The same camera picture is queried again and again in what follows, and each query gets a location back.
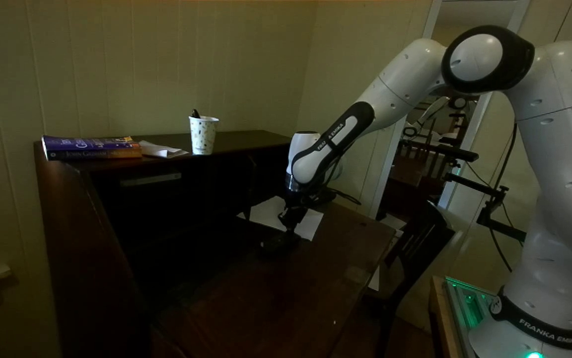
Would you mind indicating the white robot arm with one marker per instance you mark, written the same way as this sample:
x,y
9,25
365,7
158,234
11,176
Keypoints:
x,y
531,316

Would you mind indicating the white paper cup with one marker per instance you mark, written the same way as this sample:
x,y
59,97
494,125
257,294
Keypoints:
x,y
204,133

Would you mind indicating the blue book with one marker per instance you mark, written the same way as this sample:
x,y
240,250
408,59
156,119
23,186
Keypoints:
x,y
89,148

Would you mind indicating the white paper sheet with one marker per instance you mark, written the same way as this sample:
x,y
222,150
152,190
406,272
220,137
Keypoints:
x,y
267,214

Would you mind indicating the dark wooden secretary desk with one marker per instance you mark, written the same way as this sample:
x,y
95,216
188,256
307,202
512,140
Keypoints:
x,y
162,258

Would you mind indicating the papers on desk top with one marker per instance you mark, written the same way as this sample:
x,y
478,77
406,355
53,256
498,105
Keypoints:
x,y
162,152

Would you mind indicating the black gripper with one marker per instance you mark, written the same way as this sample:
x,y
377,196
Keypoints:
x,y
301,200

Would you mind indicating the black camera stand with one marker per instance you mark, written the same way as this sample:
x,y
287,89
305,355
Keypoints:
x,y
432,156

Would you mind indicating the dark wooden chair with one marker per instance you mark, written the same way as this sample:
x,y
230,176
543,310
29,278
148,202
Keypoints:
x,y
424,238

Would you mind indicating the white robot base platform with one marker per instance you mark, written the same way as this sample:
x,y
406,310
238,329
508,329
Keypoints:
x,y
472,312

